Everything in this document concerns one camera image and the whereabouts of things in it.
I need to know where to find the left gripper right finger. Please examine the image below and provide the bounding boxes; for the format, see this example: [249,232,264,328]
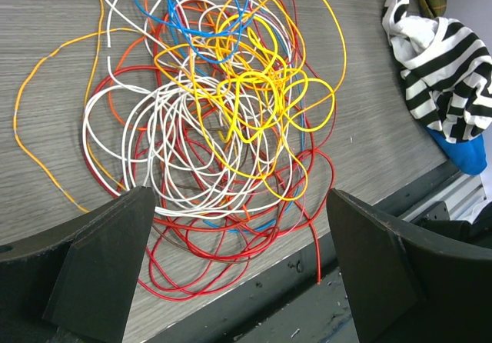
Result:
[327,190,491,342]

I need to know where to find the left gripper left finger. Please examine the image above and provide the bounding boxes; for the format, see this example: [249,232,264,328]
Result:
[1,187,155,342]

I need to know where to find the bright blue cloth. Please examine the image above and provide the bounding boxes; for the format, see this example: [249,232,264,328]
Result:
[426,128,487,175]

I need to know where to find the black white striped cloth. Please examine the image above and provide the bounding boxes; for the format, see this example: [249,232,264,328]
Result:
[381,0,491,144]

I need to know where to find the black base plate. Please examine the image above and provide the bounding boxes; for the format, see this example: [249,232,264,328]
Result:
[152,162,487,342]

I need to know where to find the white cable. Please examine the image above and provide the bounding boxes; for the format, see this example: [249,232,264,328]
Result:
[81,0,297,220]

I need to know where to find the red cable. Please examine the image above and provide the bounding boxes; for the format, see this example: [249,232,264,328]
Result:
[82,0,337,302]

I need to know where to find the orange cable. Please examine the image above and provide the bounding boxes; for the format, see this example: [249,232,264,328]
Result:
[13,0,347,213]

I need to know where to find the yellow cable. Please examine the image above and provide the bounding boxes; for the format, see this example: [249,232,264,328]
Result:
[153,12,335,201]

